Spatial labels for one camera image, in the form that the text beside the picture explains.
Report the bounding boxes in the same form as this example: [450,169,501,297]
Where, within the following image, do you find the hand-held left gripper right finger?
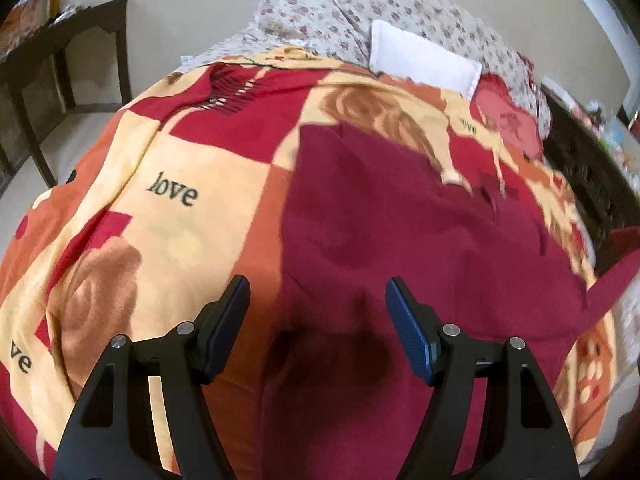
[385,276,581,480]

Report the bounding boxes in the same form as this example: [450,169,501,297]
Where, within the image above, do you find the white pillow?
[369,20,483,101]

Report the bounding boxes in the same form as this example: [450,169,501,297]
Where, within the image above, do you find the printed rose blanket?
[0,45,621,480]

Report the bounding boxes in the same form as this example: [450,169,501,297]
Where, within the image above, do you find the maroon sweater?
[260,122,640,480]

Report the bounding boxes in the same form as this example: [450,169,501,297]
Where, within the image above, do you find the red heart pillow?
[472,72,546,161]

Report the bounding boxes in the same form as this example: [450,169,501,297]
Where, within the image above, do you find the orange framed picture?
[0,0,42,57]

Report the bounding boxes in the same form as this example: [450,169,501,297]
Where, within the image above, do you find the floral quilt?
[177,0,553,136]

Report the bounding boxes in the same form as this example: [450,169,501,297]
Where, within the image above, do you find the carved dark wooden headboard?
[542,85,640,276]

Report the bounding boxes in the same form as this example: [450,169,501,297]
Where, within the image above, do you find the pile of colourful small things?
[580,100,640,181]

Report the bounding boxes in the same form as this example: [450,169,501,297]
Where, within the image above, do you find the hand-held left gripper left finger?
[51,275,251,480]

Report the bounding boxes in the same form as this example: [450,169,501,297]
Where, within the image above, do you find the dark wooden side table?
[0,0,132,196]

